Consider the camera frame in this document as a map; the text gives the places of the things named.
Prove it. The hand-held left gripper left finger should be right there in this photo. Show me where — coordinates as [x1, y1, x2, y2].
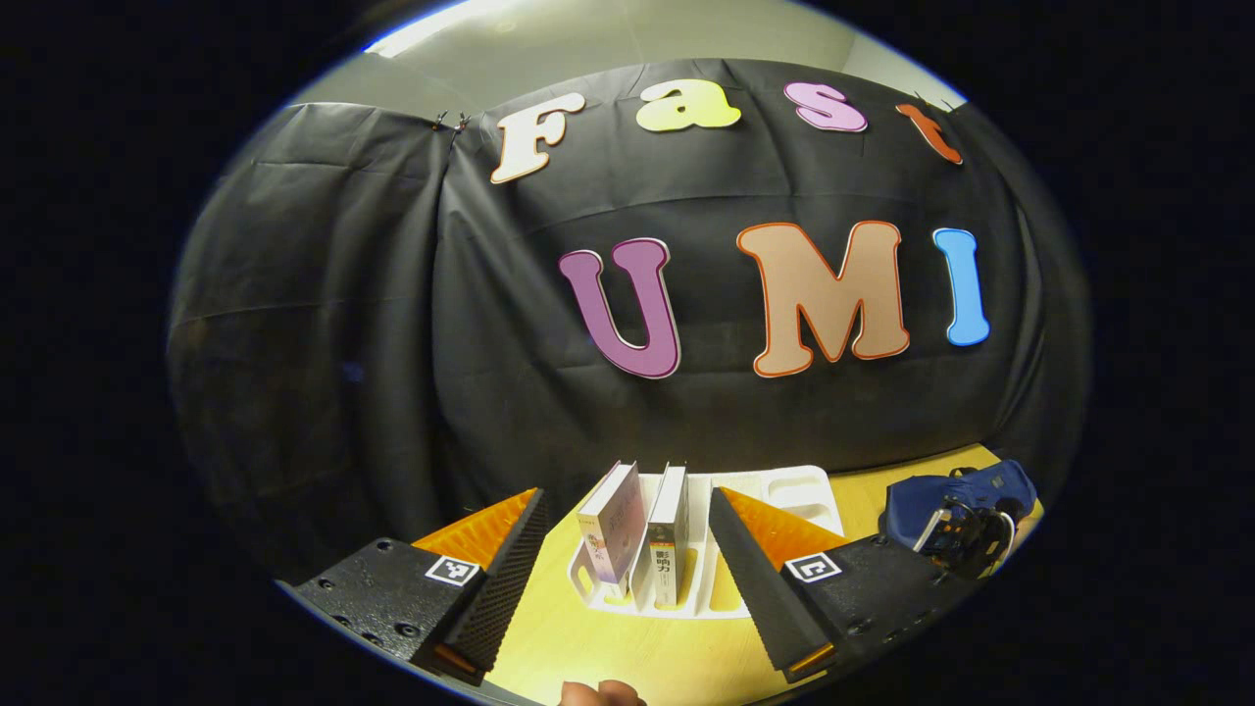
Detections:
[292, 488, 550, 687]

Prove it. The white plastic bookshelf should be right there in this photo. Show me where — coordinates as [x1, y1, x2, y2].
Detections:
[567, 465, 846, 621]

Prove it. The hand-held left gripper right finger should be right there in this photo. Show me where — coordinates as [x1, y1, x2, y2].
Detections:
[708, 486, 974, 685]

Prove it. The black backdrop cloth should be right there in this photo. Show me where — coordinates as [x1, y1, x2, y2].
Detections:
[169, 57, 1091, 580]

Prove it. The pink book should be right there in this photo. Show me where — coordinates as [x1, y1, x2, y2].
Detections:
[577, 461, 648, 604]

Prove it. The blue schoolbag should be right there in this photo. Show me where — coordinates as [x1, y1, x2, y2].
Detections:
[879, 459, 1038, 580]

